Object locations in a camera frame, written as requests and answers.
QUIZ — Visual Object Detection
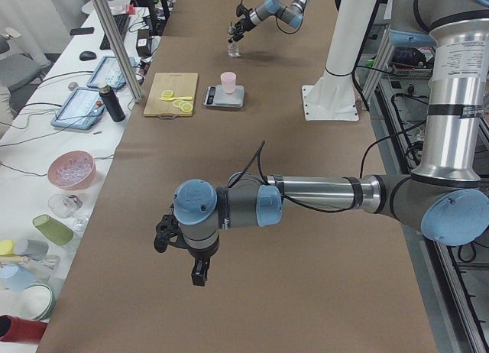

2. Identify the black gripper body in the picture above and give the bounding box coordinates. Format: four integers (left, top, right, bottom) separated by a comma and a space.
228, 15, 257, 42
154, 204, 214, 269

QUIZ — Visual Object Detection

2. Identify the glass sauce bottle steel spout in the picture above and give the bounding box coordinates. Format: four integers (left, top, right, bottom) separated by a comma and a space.
228, 24, 240, 58

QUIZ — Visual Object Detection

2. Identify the pink plastic cup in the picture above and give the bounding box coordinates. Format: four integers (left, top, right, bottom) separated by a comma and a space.
220, 71, 237, 94

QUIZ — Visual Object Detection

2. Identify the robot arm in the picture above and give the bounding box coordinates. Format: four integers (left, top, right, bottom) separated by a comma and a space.
228, 0, 310, 43
154, 0, 488, 286

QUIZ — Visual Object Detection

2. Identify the digital kitchen scale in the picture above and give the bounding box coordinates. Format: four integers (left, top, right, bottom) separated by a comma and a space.
203, 84, 245, 108

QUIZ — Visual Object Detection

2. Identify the clear glass cup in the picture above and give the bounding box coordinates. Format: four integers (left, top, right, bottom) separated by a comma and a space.
47, 193, 83, 219

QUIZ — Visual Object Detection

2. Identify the green plastic cup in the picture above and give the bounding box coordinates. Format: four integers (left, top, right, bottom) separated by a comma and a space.
32, 214, 74, 246

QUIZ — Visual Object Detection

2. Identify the grey cup lying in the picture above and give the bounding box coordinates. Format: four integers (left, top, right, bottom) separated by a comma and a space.
14, 239, 49, 261

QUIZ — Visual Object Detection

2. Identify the light blue cup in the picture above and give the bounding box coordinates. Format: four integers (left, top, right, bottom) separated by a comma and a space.
1, 264, 36, 292

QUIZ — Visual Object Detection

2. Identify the yellow cup lying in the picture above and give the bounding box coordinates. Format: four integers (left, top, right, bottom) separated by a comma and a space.
0, 239, 16, 257

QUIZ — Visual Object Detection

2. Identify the bamboo cutting board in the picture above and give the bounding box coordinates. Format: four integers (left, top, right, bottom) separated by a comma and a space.
143, 73, 199, 118

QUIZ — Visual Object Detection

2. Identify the yellow plastic knife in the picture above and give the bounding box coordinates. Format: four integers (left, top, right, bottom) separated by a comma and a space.
159, 96, 193, 102

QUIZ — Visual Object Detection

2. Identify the lemon slice outer row end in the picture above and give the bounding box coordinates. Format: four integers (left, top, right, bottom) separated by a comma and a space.
179, 102, 193, 113

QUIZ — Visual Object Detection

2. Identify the lemon slice row middle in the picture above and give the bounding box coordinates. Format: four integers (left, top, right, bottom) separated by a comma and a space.
173, 101, 192, 111

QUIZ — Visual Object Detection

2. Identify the lemon slice by knife tip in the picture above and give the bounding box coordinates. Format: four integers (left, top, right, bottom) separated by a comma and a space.
160, 89, 174, 99

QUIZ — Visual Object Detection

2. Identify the black box with label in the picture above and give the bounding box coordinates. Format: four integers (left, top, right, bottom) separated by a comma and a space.
136, 28, 153, 57

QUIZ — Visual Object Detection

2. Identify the brown table mat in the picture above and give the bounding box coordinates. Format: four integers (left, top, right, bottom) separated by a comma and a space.
36, 0, 439, 353

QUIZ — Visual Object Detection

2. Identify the pink bowl with ice cubes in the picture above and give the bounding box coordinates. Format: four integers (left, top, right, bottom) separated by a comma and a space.
47, 151, 96, 190

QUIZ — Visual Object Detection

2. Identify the black keyboard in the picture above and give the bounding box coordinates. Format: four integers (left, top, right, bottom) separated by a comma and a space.
99, 12, 131, 51

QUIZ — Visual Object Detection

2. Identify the black thermos bottle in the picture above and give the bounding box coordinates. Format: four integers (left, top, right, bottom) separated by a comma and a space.
99, 83, 125, 122

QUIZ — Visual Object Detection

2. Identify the teach pendant with red button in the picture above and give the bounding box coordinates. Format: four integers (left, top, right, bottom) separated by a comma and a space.
50, 87, 105, 131

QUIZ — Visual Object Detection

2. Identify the white green rimmed bowl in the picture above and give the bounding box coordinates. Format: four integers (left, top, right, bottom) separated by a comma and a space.
10, 283, 55, 321

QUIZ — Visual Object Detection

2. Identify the black smartphone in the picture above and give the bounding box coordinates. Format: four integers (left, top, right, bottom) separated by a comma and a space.
70, 27, 95, 36

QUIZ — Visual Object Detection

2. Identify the black computer mouse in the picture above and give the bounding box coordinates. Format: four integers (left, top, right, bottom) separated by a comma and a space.
79, 50, 97, 61

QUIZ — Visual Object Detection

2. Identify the red cylinder container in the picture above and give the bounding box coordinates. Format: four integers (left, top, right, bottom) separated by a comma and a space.
1, 315, 47, 344

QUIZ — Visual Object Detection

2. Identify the grey office chair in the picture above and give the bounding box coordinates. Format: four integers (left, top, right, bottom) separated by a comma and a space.
0, 35, 53, 94

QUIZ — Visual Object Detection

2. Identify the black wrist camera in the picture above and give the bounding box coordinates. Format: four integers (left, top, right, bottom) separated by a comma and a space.
236, 3, 250, 18

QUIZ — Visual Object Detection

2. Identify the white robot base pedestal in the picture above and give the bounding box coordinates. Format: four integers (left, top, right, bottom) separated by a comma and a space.
303, 0, 377, 121

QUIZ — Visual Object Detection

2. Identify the aluminium frame post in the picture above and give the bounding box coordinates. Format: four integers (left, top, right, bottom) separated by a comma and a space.
91, 0, 143, 103

